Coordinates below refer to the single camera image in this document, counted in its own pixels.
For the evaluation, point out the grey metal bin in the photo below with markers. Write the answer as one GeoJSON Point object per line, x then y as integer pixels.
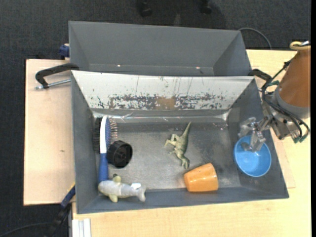
{"type": "Point", "coordinates": [153, 48]}

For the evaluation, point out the blue plastic bowl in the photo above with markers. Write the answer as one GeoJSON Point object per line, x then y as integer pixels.
{"type": "Point", "coordinates": [251, 165]}

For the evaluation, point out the blue and white hairbrush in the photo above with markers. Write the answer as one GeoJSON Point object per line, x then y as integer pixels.
{"type": "Point", "coordinates": [103, 137]}

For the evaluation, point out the black round plastic cap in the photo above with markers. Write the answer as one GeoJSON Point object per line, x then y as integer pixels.
{"type": "Point", "coordinates": [119, 154]}

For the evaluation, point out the orange plastic cup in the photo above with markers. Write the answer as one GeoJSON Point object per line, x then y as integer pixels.
{"type": "Point", "coordinates": [201, 178]}

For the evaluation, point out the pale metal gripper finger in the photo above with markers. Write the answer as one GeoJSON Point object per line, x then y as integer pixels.
{"type": "Point", "coordinates": [247, 126]}
{"type": "Point", "coordinates": [258, 139]}

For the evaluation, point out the green toy dinosaur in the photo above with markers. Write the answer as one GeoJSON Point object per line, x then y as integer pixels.
{"type": "Point", "coordinates": [181, 146]}

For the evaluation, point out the grey toy shark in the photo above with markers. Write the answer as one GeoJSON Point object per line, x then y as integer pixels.
{"type": "Point", "coordinates": [121, 190]}

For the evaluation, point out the pale wood flat board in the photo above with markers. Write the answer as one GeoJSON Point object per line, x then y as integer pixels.
{"type": "Point", "coordinates": [48, 132]}

